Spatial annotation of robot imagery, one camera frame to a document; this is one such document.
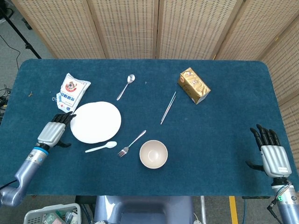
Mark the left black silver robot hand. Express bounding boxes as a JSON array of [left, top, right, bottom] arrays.
[[37, 111, 77, 148]]

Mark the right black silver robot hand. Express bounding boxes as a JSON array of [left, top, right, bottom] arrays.
[[245, 124, 292, 179]]

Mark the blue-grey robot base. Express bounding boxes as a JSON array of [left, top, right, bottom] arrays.
[[93, 195, 194, 224]]

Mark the white plastic spoon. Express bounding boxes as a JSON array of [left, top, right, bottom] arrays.
[[85, 141, 118, 154]]

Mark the metal fork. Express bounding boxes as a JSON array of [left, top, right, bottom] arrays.
[[117, 130, 147, 158]]

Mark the metal spoon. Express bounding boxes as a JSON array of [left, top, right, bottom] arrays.
[[116, 74, 136, 101]]

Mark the gold foil package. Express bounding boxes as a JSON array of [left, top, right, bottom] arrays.
[[177, 67, 212, 105]]

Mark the blue binder clip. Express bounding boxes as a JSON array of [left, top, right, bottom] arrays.
[[51, 91, 63, 103]]

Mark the white printed food bag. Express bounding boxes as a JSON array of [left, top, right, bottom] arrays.
[[57, 73, 92, 115]]

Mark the blue table cloth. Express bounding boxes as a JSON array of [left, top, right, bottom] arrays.
[[0, 58, 281, 196]]

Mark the white plastic basket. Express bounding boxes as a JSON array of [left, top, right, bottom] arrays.
[[23, 203, 81, 224]]

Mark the white table leg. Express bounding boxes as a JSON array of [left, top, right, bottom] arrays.
[[199, 196, 207, 224]]

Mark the black tripod stand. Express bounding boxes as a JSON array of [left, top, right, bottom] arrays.
[[0, 7, 42, 59]]

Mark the metal chopstick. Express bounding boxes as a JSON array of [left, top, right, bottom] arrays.
[[160, 91, 176, 124], [161, 92, 177, 125]]

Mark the wicker folding screen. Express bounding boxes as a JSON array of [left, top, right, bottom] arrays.
[[10, 0, 299, 168]]

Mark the bundle of black cables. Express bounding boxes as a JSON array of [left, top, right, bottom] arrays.
[[0, 85, 11, 112]]

